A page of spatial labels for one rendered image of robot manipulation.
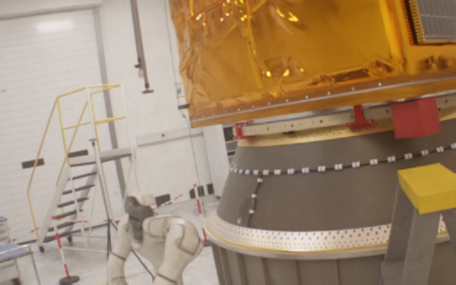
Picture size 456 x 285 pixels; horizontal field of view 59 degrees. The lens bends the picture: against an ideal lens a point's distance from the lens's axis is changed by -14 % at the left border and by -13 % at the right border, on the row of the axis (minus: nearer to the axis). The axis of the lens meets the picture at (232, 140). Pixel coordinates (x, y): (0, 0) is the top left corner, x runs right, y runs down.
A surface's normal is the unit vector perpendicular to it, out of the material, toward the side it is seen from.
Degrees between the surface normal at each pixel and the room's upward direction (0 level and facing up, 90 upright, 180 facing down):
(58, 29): 90
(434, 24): 90
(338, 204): 62
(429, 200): 90
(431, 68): 92
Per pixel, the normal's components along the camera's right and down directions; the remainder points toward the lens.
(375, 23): -0.83, 0.16
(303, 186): -0.62, -0.33
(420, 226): -0.23, 0.04
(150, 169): 0.51, -0.04
